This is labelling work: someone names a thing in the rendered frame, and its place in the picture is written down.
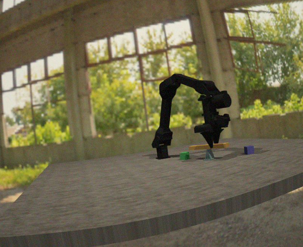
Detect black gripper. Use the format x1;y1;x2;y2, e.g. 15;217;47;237
194;109;228;148

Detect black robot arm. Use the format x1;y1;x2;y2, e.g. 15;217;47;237
152;74;231;159

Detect tan wooden bar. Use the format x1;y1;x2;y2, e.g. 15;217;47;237
189;142;229;150

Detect green cube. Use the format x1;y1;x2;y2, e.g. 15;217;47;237
180;152;190;160

